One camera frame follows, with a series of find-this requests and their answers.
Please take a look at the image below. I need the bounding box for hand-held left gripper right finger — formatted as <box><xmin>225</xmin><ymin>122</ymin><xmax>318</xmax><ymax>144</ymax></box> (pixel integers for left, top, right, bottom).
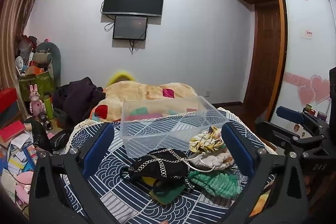
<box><xmin>222</xmin><ymin>123</ymin><xmax>309</xmax><ymax>224</ymax></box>

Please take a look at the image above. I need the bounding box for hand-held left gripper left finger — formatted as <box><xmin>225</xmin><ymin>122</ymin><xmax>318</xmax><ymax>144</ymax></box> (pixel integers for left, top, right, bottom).
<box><xmin>28</xmin><ymin>123</ymin><xmax>115</xmax><ymax>224</ymax></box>

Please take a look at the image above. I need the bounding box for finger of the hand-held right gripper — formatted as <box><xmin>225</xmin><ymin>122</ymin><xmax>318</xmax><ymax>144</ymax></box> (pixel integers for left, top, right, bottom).
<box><xmin>255</xmin><ymin>120</ymin><xmax>298</xmax><ymax>147</ymax></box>
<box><xmin>276</xmin><ymin>106</ymin><xmax>306</xmax><ymax>123</ymax></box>

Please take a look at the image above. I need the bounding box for white knitted cloth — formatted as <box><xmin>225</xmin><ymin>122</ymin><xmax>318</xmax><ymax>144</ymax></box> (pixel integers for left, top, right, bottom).
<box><xmin>188</xmin><ymin>148</ymin><xmax>238</xmax><ymax>170</ymax></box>

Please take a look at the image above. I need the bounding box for yellow floral cloth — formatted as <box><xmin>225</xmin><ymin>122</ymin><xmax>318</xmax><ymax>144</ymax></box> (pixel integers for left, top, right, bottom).
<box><xmin>189</xmin><ymin>126</ymin><xmax>227</xmax><ymax>153</ymax></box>

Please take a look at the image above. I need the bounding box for green pleated cloth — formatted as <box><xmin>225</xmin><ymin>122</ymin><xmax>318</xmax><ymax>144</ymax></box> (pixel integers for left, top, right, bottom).
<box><xmin>188</xmin><ymin>170</ymin><xmax>243</xmax><ymax>199</ymax></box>

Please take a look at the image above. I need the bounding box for black garment with chain print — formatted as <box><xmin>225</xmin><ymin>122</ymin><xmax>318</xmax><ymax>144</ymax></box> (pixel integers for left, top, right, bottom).
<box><xmin>120</xmin><ymin>148</ymin><xmax>195</xmax><ymax>191</ymax></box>

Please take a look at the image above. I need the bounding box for clear plastic storage box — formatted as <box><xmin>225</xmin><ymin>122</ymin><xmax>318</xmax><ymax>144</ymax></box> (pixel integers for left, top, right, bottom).
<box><xmin>119</xmin><ymin>95</ymin><xmax>230</xmax><ymax>159</ymax></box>

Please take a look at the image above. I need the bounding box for dark green cloth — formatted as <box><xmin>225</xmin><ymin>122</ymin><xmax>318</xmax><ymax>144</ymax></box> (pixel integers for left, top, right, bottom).
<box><xmin>149</xmin><ymin>179</ymin><xmax>187</xmax><ymax>205</ymax></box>

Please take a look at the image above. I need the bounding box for white lace cloth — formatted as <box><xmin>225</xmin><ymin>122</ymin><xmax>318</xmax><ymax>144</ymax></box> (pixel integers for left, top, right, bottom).
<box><xmin>64</xmin><ymin>107</ymin><xmax>229</xmax><ymax>153</ymax></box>

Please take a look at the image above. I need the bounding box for pile of dark clothes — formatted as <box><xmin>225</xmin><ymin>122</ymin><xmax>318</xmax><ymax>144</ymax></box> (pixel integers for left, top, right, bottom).
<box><xmin>52</xmin><ymin>77</ymin><xmax>107</xmax><ymax>128</ymax></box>

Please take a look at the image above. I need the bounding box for orange cloth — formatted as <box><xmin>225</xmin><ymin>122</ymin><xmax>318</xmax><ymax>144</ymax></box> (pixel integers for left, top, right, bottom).
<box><xmin>249</xmin><ymin>186</ymin><xmax>272</xmax><ymax>217</ymax></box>

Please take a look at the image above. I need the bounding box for blue wave-patterned bedspread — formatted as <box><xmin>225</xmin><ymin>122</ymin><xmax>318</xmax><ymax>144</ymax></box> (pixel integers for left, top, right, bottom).
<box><xmin>61</xmin><ymin>108</ymin><xmax>277</xmax><ymax>224</ymax></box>

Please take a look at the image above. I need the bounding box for black flashlight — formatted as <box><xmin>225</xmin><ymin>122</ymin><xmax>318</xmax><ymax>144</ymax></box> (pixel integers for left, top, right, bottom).
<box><xmin>38</xmin><ymin>112</ymin><xmax>54</xmax><ymax>131</ymax></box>

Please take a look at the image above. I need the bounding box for brown wooden door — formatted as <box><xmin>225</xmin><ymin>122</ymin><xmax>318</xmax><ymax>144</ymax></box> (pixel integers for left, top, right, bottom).
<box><xmin>247</xmin><ymin>2</ymin><xmax>282</xmax><ymax>110</ymax></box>

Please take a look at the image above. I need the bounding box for green bottle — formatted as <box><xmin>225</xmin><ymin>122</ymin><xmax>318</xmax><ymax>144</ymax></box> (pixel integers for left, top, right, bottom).
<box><xmin>43</xmin><ymin>95</ymin><xmax>55</xmax><ymax>120</ymax></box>

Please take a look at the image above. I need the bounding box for cream blanket with coloured patches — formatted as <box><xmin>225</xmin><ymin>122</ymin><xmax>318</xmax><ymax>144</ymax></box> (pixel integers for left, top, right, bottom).
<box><xmin>89</xmin><ymin>81</ymin><xmax>204</xmax><ymax>122</ymax></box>

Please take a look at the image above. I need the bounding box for yellow plush toy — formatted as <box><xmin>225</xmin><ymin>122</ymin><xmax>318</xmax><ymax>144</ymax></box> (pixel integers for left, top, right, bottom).
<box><xmin>108</xmin><ymin>69</ymin><xmax>135</xmax><ymax>87</ymax></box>

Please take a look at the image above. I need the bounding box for white sliding door with hearts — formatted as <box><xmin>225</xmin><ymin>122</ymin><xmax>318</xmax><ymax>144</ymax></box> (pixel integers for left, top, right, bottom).
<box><xmin>278</xmin><ymin>0</ymin><xmax>334</xmax><ymax>122</ymax></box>

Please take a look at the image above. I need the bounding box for pink rabbit figure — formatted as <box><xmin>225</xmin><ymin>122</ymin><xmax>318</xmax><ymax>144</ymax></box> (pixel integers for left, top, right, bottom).
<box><xmin>29</xmin><ymin>84</ymin><xmax>45</xmax><ymax>117</ymax></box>

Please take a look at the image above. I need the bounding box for pile of papers and books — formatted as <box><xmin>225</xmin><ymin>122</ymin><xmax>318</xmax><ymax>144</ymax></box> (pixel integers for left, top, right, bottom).
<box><xmin>0</xmin><ymin>132</ymin><xmax>40</xmax><ymax>206</ymax></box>

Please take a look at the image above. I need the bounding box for green storage box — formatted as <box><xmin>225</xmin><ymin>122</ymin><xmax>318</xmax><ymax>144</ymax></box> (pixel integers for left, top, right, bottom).
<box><xmin>18</xmin><ymin>71</ymin><xmax>55</xmax><ymax>102</ymax></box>

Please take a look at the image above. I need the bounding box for red book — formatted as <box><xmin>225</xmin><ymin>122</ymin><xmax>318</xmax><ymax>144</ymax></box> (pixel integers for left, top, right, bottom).
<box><xmin>0</xmin><ymin>120</ymin><xmax>27</xmax><ymax>143</ymax></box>

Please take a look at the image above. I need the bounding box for red box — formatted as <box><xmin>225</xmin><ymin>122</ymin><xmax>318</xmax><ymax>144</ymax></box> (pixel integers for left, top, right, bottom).
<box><xmin>0</xmin><ymin>88</ymin><xmax>19</xmax><ymax>115</ymax></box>

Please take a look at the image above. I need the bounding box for striped brown curtain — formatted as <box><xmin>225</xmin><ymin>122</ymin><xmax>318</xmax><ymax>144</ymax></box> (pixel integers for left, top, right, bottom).
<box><xmin>0</xmin><ymin>0</ymin><xmax>54</xmax><ymax>90</ymax></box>

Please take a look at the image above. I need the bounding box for small black wall monitor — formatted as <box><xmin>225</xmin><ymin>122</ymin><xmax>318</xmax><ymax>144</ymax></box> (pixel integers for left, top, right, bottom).
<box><xmin>113</xmin><ymin>16</ymin><xmax>148</xmax><ymax>41</ymax></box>

